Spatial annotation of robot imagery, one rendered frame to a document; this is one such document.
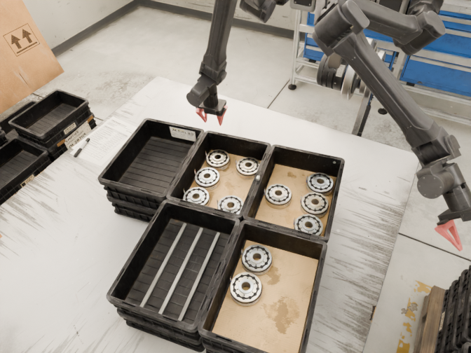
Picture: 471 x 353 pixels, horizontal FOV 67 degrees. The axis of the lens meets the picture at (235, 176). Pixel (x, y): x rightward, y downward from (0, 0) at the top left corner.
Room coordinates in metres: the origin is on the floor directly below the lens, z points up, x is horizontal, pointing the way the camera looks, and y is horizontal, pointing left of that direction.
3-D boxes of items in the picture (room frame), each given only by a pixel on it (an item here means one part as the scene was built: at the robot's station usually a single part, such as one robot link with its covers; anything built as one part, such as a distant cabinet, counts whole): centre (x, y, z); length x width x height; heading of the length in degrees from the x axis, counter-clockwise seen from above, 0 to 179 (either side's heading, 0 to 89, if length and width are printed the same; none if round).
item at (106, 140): (1.43, 0.67, 0.70); 0.33 x 0.23 x 0.01; 149
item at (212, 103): (1.08, 0.08, 1.17); 0.10 x 0.07 x 0.07; 67
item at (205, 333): (0.47, -0.08, 0.92); 0.40 x 0.30 x 0.02; 158
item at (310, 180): (0.92, -0.34, 0.86); 0.10 x 0.10 x 0.01
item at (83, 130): (1.79, 1.01, 0.41); 0.31 x 0.02 x 0.16; 148
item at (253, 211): (0.84, -0.23, 0.87); 0.40 x 0.30 x 0.11; 158
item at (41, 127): (1.86, 1.15, 0.37); 0.40 x 0.30 x 0.45; 148
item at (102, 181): (1.07, 0.33, 0.92); 0.40 x 0.30 x 0.02; 158
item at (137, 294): (0.58, 0.20, 0.87); 0.40 x 0.30 x 0.11; 158
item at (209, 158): (1.09, 0.07, 0.86); 0.10 x 0.10 x 0.01
